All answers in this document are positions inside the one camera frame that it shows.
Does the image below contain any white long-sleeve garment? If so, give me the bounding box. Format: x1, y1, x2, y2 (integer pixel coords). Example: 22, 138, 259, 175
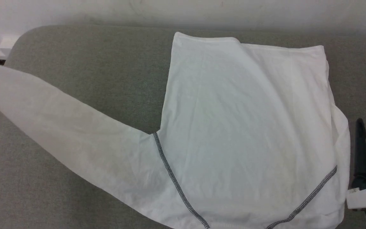
0, 32, 351, 229

